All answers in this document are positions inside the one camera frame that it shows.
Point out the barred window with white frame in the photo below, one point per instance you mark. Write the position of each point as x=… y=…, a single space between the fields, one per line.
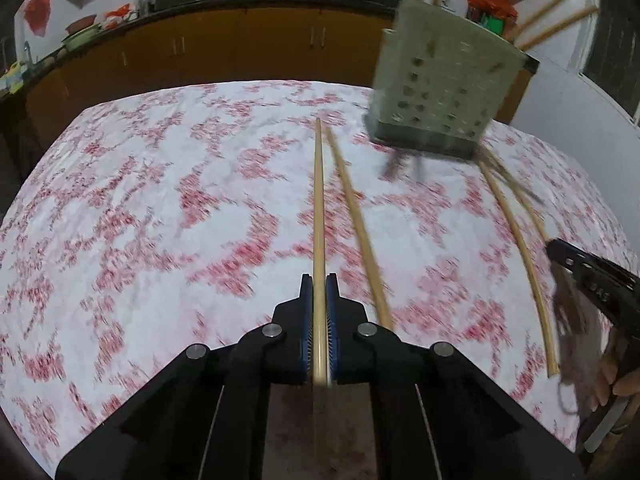
x=615 y=35

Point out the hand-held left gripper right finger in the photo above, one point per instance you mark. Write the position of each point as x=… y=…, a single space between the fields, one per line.
x=332 y=320

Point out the green perforated utensil holder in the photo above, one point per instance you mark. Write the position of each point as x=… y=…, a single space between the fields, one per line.
x=440 y=75

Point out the pink floral tablecloth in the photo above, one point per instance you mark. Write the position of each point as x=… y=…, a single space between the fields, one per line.
x=150 y=235

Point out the green basin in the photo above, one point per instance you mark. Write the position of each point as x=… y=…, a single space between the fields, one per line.
x=82 y=38

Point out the red and white plastic bag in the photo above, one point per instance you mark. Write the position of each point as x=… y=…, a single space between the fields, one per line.
x=119 y=15

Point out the black kitchen countertop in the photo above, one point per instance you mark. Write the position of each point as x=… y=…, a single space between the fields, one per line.
x=250 y=1

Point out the person's right hand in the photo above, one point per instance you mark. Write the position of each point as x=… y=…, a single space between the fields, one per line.
x=631 y=385

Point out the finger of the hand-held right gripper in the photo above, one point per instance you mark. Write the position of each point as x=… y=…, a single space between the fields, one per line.
x=567 y=260

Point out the crumpled red plastic bag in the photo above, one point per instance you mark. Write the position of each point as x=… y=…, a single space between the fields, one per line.
x=492 y=2

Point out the green package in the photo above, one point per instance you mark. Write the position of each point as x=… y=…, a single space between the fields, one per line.
x=490 y=24

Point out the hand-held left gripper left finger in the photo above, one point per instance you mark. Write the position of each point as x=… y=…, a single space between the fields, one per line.
x=306 y=320

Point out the wooden base cabinets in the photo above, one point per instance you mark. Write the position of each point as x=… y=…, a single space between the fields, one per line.
x=225 y=50

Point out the yellow detergent bottle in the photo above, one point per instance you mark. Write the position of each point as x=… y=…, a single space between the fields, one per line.
x=15 y=76

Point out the brown basin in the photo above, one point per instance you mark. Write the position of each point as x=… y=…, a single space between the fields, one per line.
x=81 y=24

